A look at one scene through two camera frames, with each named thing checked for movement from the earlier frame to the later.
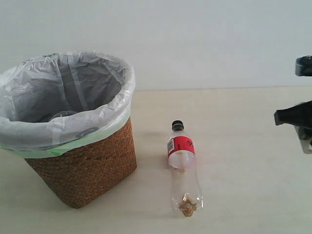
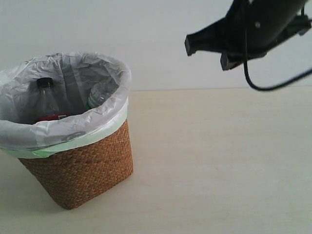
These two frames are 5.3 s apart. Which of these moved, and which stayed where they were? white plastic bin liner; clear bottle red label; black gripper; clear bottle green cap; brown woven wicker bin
Moved: clear bottle red label; black gripper; clear bottle green cap
Stayed: brown woven wicker bin; white plastic bin liner
